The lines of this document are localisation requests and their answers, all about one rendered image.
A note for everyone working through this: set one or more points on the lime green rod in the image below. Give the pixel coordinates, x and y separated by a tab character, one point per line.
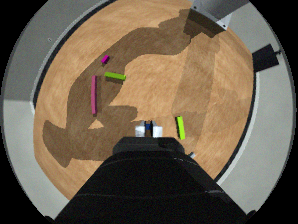
115	76
180	127

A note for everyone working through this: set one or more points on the pink rod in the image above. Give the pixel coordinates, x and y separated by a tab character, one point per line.
94	94

